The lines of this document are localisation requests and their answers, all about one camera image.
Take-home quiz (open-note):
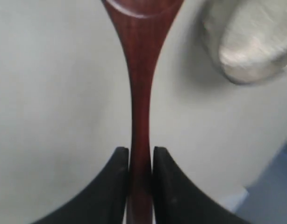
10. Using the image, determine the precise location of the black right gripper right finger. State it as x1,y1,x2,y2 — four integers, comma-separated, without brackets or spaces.
153,147,246,224

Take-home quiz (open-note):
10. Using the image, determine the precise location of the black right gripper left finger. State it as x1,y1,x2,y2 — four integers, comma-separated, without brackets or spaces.
35,147,129,224

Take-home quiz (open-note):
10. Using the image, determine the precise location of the dark red wooden spoon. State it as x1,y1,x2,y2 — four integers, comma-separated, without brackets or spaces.
103,0,182,224

